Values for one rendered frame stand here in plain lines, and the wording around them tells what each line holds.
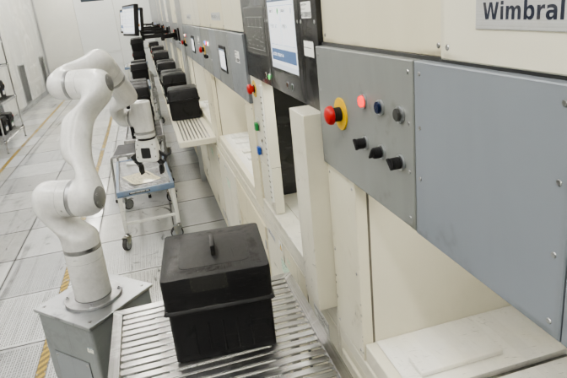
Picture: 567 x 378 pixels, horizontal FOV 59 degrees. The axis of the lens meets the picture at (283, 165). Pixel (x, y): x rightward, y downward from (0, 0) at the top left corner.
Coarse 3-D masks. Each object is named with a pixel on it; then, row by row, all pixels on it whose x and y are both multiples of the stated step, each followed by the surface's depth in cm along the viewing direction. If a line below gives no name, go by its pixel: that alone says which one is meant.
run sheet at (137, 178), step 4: (148, 172) 408; (152, 172) 407; (124, 176) 404; (128, 176) 403; (132, 176) 402; (136, 176) 401; (140, 176) 400; (144, 176) 399; (148, 176) 398; (152, 176) 397; (156, 176) 396; (160, 176) 395; (124, 180) 395; (128, 180) 394; (132, 180) 393; (136, 180) 393; (140, 180) 391; (144, 180) 390; (148, 180) 390; (152, 180) 389; (132, 184) 381; (136, 184) 380
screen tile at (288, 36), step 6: (282, 6) 137; (288, 6) 132; (282, 12) 138; (288, 12) 133; (282, 18) 139; (288, 18) 134; (282, 30) 142; (288, 30) 136; (288, 36) 137; (288, 42) 138; (294, 42) 132
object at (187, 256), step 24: (168, 240) 152; (192, 240) 150; (216, 240) 148; (240, 240) 147; (168, 264) 137; (192, 264) 136; (216, 264) 135; (240, 264) 133; (264, 264) 132; (168, 288) 129; (192, 288) 130; (216, 288) 131; (240, 288) 132; (264, 288) 134; (168, 312) 131; (192, 312) 132
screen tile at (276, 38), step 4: (268, 8) 152; (272, 8) 148; (268, 12) 153; (272, 12) 149; (272, 16) 150; (276, 16) 145; (272, 20) 150; (276, 20) 146; (272, 32) 153; (276, 32) 148; (280, 32) 144; (272, 36) 154; (276, 36) 149; (280, 36) 144; (272, 40) 155; (276, 40) 150; (280, 40) 145; (280, 44) 146
